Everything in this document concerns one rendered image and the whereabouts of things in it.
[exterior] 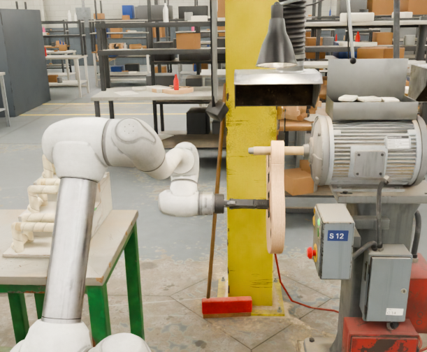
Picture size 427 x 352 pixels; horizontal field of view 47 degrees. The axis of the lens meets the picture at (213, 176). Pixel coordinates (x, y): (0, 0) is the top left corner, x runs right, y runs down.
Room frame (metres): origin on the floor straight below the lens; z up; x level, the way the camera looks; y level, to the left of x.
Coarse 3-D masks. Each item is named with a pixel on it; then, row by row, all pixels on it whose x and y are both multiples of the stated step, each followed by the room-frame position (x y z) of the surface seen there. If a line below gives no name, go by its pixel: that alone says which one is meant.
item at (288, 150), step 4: (256, 148) 1.71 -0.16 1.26; (260, 148) 1.71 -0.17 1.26; (264, 148) 1.71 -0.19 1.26; (268, 148) 1.71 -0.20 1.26; (284, 148) 1.71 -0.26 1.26; (288, 148) 1.71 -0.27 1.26; (292, 148) 1.71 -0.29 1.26; (296, 148) 1.71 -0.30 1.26; (300, 148) 1.70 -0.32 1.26; (256, 152) 1.71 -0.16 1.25; (260, 152) 1.71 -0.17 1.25; (264, 152) 1.71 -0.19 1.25; (268, 152) 1.71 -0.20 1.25; (284, 152) 1.70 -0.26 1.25; (288, 152) 1.70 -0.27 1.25; (292, 152) 1.70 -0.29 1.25; (296, 152) 1.70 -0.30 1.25; (300, 152) 1.70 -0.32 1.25
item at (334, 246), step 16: (320, 208) 1.47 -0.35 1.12; (336, 208) 1.47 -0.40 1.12; (336, 224) 1.36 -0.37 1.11; (352, 224) 1.36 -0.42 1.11; (320, 240) 1.37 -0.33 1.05; (336, 240) 1.36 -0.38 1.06; (352, 240) 1.36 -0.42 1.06; (320, 256) 1.38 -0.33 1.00; (336, 256) 1.36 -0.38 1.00; (352, 256) 1.50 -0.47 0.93; (320, 272) 1.37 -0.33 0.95; (336, 272) 1.36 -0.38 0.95
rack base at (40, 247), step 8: (40, 240) 1.65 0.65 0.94; (48, 240) 1.64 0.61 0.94; (8, 248) 1.59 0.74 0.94; (24, 248) 1.58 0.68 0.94; (32, 248) 1.58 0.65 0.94; (40, 248) 1.58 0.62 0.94; (48, 248) 1.58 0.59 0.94; (8, 256) 1.54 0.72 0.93; (16, 256) 1.54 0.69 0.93; (24, 256) 1.54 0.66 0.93; (32, 256) 1.53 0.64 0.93; (40, 256) 1.53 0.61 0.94; (48, 256) 1.53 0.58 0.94
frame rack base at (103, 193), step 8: (56, 176) 1.92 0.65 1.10; (104, 184) 1.89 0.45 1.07; (96, 192) 1.83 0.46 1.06; (104, 192) 1.88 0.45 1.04; (48, 200) 1.84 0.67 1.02; (56, 200) 1.84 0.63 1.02; (96, 200) 1.83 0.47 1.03; (104, 200) 1.87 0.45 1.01; (104, 208) 1.86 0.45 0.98; (112, 208) 1.97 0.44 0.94; (104, 216) 1.85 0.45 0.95
